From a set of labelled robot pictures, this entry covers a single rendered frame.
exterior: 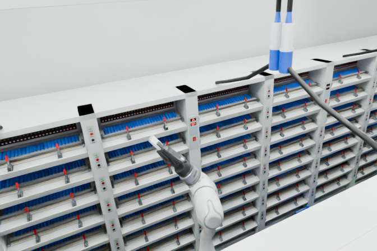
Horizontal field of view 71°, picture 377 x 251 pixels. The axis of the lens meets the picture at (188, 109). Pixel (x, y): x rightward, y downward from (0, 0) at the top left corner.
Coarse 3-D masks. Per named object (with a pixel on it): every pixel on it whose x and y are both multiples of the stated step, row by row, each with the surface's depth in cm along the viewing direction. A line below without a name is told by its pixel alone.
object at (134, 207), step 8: (168, 192) 210; (176, 192) 211; (184, 192) 214; (144, 200) 203; (152, 200) 204; (160, 200) 205; (120, 208) 196; (128, 208) 197; (136, 208) 198; (120, 216) 195
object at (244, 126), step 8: (224, 120) 225; (232, 120) 225; (240, 120) 227; (248, 120) 226; (256, 120) 229; (200, 128) 216; (208, 128) 217; (216, 128) 216; (224, 128) 218; (232, 128) 219; (240, 128) 221; (248, 128) 222; (256, 128) 225; (200, 136) 210; (208, 136) 210; (216, 136) 212; (224, 136) 213; (232, 136) 216; (200, 144) 204; (208, 144) 208
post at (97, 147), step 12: (84, 108) 170; (84, 120) 160; (96, 120) 163; (84, 132) 162; (96, 132) 166; (96, 144) 168; (96, 180) 176; (108, 180) 180; (108, 192) 183; (108, 216) 189; (108, 228) 193; (120, 228) 197; (120, 240) 201
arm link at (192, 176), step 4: (192, 164) 123; (192, 168) 120; (196, 168) 122; (188, 172) 119; (192, 172) 119; (196, 172) 120; (180, 176) 122; (184, 176) 120; (188, 176) 118; (192, 176) 119; (196, 176) 120; (184, 180) 120; (188, 180) 119; (192, 180) 119; (196, 180) 120; (188, 184) 121; (192, 184) 120
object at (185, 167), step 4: (176, 160) 116; (184, 160) 121; (180, 164) 117; (184, 164) 117; (188, 164) 120; (176, 168) 121; (180, 168) 118; (184, 168) 117; (188, 168) 119; (176, 172) 119; (180, 172) 118; (184, 172) 118
